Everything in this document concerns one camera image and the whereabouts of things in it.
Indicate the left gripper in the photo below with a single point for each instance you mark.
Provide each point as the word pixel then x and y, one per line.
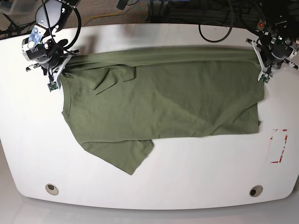
pixel 274 58

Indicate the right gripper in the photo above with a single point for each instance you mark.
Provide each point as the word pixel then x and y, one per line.
pixel 50 63

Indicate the olive green T-shirt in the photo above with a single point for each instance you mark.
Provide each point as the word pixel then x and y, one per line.
pixel 117 103

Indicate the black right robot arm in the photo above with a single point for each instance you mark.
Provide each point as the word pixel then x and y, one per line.
pixel 40 46

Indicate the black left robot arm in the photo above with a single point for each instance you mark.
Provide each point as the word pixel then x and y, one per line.
pixel 282 24

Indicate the black power strip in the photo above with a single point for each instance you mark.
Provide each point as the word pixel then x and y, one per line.
pixel 261 25

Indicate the black tripod stand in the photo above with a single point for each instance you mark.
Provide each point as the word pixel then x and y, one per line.
pixel 15 25

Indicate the red tape rectangle marking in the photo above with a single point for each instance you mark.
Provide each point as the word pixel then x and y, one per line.
pixel 277 145

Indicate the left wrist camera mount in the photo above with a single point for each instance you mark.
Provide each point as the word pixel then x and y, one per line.
pixel 280 51

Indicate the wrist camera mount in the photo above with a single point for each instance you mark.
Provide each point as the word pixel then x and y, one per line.
pixel 54 75
pixel 280 51

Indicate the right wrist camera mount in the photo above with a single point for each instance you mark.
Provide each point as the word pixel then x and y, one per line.
pixel 54 75

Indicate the left table cable grommet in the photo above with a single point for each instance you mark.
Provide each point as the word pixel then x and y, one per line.
pixel 52 189

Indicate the table cable grommet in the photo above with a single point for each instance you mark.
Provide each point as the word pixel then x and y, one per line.
pixel 256 191
pixel 52 189

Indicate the right table cable grommet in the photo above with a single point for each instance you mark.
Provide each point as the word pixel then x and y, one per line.
pixel 256 191

